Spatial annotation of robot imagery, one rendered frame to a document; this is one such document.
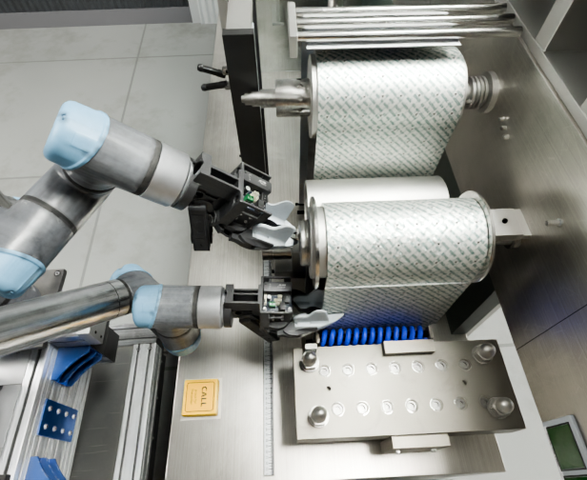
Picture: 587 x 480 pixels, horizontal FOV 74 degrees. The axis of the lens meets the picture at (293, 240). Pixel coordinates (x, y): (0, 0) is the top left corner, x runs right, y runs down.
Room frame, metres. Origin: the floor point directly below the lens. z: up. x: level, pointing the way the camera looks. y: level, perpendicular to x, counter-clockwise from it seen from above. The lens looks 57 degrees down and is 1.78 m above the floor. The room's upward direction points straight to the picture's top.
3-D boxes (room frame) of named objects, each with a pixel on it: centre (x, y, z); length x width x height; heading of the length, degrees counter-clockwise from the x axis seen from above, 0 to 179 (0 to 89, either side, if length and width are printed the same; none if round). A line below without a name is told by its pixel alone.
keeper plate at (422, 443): (0.07, -0.22, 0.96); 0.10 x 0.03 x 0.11; 93
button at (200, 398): (0.17, 0.19, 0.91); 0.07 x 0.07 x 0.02; 3
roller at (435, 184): (0.46, -0.15, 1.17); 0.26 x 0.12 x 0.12; 93
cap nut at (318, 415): (0.11, -0.04, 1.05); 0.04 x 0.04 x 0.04
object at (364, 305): (0.28, -0.17, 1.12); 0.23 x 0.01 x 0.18; 93
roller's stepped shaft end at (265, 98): (0.58, 0.06, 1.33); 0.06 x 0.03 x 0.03; 93
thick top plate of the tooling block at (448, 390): (0.17, -0.20, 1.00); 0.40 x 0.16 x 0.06; 93
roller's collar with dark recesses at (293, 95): (0.59, 0.00, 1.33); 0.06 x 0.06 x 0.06; 3
